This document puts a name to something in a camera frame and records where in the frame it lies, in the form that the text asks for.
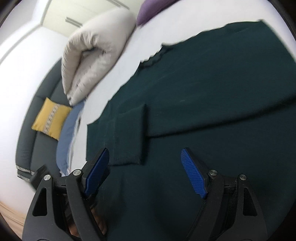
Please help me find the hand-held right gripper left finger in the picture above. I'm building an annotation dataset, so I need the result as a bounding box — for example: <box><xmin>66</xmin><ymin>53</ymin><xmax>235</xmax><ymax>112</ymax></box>
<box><xmin>22</xmin><ymin>148</ymin><xmax>110</xmax><ymax>241</ymax></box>

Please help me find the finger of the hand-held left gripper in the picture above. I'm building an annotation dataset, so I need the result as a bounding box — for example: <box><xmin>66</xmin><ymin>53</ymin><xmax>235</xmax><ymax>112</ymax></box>
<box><xmin>30</xmin><ymin>164</ymin><xmax>52</xmax><ymax>189</ymax></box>

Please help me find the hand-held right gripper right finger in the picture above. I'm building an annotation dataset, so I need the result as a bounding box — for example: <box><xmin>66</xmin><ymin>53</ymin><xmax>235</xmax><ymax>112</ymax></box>
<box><xmin>180</xmin><ymin>148</ymin><xmax>270</xmax><ymax>241</ymax></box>

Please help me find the dark green garment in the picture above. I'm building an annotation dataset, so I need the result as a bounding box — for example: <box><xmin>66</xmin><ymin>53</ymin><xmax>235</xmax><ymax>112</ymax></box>
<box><xmin>86</xmin><ymin>20</ymin><xmax>296</xmax><ymax>241</ymax></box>

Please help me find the grey upholstered headboard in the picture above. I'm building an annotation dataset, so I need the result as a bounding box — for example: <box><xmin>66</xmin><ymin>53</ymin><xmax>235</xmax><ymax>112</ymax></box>
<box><xmin>15</xmin><ymin>59</ymin><xmax>70</xmax><ymax>186</ymax></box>

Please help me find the blue pillow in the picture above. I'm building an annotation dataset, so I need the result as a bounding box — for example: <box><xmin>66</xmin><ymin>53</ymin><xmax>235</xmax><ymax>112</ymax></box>
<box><xmin>56</xmin><ymin>100</ymin><xmax>87</xmax><ymax>176</ymax></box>

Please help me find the yellow patterned pillow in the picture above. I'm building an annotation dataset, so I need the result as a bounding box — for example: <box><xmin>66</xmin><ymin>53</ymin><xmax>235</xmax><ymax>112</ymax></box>
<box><xmin>31</xmin><ymin>97</ymin><xmax>73</xmax><ymax>141</ymax></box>

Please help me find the bed with white sheet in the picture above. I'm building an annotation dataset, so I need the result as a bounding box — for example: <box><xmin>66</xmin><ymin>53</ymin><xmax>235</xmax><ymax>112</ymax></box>
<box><xmin>68</xmin><ymin>0</ymin><xmax>296</xmax><ymax>176</ymax></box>

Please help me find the folded beige duvet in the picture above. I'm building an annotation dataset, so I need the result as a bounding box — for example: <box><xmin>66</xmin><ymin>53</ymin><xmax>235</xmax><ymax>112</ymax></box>
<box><xmin>60</xmin><ymin>10</ymin><xmax>137</xmax><ymax>106</ymax></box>

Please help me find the cream wardrobe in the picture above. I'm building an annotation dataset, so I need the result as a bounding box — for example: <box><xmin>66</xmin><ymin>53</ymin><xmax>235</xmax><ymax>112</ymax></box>
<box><xmin>40</xmin><ymin>0</ymin><xmax>144</xmax><ymax>39</ymax></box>

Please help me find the purple pillow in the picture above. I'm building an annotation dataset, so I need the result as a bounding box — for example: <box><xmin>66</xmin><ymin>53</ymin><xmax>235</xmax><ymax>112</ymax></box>
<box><xmin>136</xmin><ymin>0</ymin><xmax>181</xmax><ymax>26</ymax></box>

